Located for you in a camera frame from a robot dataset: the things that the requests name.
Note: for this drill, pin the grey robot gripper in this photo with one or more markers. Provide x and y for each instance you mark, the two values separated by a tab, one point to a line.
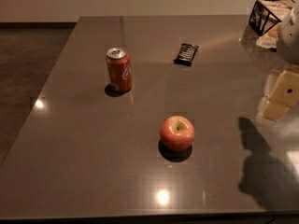
290	42

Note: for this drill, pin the red apple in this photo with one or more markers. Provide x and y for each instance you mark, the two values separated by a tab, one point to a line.
177	133

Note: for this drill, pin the black candy bar wrapper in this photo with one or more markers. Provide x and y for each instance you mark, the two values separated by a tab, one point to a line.
186	54

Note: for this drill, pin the orange soda can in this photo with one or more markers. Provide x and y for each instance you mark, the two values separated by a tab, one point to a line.
119	69

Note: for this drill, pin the black wire basket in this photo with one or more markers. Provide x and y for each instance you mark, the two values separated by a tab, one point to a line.
268	13

